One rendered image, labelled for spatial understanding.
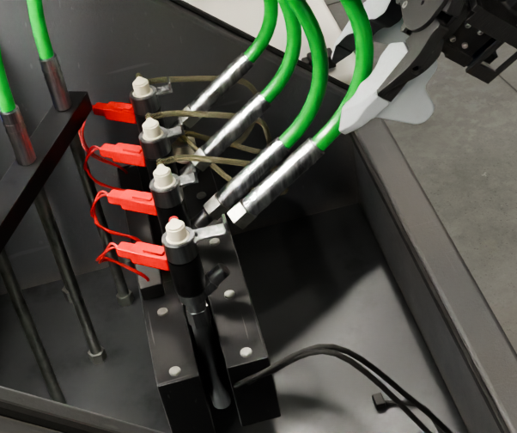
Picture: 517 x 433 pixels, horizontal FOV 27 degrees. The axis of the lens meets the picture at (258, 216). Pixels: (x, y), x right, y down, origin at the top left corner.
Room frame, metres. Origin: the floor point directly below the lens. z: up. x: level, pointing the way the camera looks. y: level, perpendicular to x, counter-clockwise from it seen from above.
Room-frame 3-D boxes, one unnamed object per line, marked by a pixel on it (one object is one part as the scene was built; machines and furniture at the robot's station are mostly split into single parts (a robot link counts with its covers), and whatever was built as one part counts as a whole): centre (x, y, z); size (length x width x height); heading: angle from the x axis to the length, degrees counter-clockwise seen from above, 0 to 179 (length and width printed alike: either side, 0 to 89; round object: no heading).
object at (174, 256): (0.70, 0.06, 0.99); 0.05 x 0.03 x 0.21; 95
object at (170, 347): (0.82, 0.08, 0.91); 0.34 x 0.10 x 0.15; 5
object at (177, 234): (0.70, 0.07, 1.09); 0.02 x 0.02 x 0.03
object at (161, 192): (0.78, 0.07, 0.99); 0.05 x 0.03 x 0.21; 95
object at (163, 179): (0.78, 0.08, 1.09); 0.02 x 0.02 x 0.03
